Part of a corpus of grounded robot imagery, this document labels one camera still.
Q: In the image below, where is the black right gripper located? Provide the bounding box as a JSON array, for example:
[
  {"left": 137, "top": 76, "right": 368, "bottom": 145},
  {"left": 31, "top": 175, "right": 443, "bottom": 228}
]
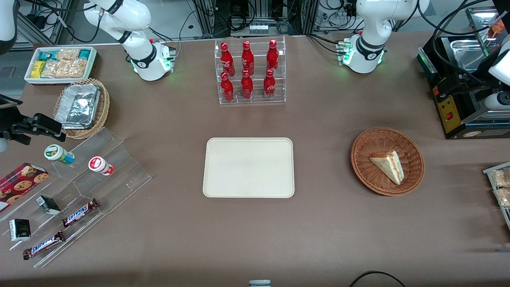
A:
[{"left": 0, "top": 95, "right": 67, "bottom": 145}]

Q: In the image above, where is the triangular sandwich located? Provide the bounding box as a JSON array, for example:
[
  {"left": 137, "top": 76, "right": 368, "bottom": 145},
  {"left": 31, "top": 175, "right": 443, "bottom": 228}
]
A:
[{"left": 369, "top": 150, "right": 405, "bottom": 185}]

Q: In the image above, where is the light tan wicker basket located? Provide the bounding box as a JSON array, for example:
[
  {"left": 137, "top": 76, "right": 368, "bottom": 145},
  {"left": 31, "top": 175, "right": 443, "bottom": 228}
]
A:
[{"left": 54, "top": 78, "right": 110, "bottom": 140}]

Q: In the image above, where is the cream rectangular tray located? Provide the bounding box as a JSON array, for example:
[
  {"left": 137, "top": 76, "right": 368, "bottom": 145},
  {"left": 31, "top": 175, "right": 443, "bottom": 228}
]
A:
[{"left": 202, "top": 138, "right": 295, "bottom": 199}]

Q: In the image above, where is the brown round wicker basket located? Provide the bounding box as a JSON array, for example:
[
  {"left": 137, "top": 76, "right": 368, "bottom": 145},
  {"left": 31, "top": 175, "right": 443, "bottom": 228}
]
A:
[{"left": 351, "top": 127, "right": 425, "bottom": 197}]

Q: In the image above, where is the steel tray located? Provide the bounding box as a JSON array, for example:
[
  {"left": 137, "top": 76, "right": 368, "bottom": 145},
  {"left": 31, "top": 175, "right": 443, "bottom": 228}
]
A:
[{"left": 450, "top": 38, "right": 502, "bottom": 72}]

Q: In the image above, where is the grey tray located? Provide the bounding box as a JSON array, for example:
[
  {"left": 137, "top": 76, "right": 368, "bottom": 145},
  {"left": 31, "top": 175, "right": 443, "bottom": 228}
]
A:
[{"left": 483, "top": 161, "right": 510, "bottom": 231}]

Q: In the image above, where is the white cup green label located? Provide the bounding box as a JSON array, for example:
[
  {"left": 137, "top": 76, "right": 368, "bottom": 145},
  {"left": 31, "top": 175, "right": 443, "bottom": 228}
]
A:
[{"left": 44, "top": 144, "right": 75, "bottom": 165}]

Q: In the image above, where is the aluminium foil container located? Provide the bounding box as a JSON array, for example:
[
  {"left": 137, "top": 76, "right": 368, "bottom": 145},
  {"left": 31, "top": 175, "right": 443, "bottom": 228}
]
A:
[{"left": 55, "top": 83, "right": 101, "bottom": 130}]

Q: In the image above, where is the red plaid cookie box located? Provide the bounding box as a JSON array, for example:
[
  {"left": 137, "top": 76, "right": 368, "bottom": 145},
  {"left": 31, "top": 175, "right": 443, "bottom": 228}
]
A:
[{"left": 0, "top": 162, "right": 49, "bottom": 213}]

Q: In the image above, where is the small black box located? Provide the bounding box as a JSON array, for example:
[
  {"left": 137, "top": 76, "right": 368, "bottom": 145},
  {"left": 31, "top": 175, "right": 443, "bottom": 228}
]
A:
[
  {"left": 9, "top": 218, "right": 31, "bottom": 242},
  {"left": 36, "top": 195, "right": 61, "bottom": 216}
]

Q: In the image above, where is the white cup red label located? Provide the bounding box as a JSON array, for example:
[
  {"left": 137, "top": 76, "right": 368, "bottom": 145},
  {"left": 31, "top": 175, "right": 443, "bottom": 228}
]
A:
[{"left": 88, "top": 156, "right": 115, "bottom": 176}]

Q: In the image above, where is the white plastic bin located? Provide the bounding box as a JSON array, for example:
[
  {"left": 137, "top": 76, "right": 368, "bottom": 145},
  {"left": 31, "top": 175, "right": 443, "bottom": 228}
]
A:
[{"left": 24, "top": 46, "right": 97, "bottom": 85}]

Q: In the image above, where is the Snickers chocolate bar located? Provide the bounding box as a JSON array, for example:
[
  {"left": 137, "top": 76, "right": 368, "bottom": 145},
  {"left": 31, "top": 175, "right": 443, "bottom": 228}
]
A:
[
  {"left": 22, "top": 231, "right": 65, "bottom": 260},
  {"left": 62, "top": 198, "right": 99, "bottom": 228}
]

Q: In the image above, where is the clear acrylic stepped shelf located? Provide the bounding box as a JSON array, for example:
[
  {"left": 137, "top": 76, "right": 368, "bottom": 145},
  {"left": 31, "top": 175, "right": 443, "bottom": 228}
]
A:
[{"left": 0, "top": 127, "right": 153, "bottom": 268}]

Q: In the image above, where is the red cola bottle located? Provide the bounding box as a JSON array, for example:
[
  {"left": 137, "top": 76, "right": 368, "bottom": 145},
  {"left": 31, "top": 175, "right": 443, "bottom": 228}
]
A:
[
  {"left": 241, "top": 41, "right": 255, "bottom": 75},
  {"left": 220, "top": 42, "right": 235, "bottom": 77},
  {"left": 267, "top": 39, "right": 279, "bottom": 72},
  {"left": 221, "top": 72, "right": 234, "bottom": 102},
  {"left": 263, "top": 69, "right": 276, "bottom": 98},
  {"left": 241, "top": 70, "right": 254, "bottom": 100}
]

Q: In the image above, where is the clear acrylic bottle rack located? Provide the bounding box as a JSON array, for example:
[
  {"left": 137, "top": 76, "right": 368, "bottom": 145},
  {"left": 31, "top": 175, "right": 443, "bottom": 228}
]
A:
[{"left": 214, "top": 36, "right": 286, "bottom": 105}]

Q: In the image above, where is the black machine yellow panel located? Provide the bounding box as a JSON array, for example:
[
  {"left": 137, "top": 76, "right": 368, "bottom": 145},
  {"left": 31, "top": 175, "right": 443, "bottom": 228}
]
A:
[{"left": 417, "top": 35, "right": 510, "bottom": 140}]

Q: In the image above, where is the clear snack bag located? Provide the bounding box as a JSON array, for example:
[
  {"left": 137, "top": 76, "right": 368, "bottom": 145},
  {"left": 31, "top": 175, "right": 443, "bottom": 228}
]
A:
[
  {"left": 491, "top": 169, "right": 510, "bottom": 188},
  {"left": 494, "top": 187, "right": 510, "bottom": 208}
]

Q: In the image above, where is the small orange object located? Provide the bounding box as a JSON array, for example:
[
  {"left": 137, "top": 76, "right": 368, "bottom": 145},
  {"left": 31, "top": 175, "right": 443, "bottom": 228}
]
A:
[{"left": 489, "top": 19, "right": 506, "bottom": 39}]

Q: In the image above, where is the aluminium profile frame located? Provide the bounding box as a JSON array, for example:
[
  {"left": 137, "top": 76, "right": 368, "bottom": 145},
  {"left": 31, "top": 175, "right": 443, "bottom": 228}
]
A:
[{"left": 193, "top": 0, "right": 319, "bottom": 36}]

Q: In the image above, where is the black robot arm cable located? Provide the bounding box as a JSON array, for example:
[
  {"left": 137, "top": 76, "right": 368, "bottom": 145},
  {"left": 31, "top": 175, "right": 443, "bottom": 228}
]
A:
[{"left": 418, "top": 0, "right": 491, "bottom": 85}]

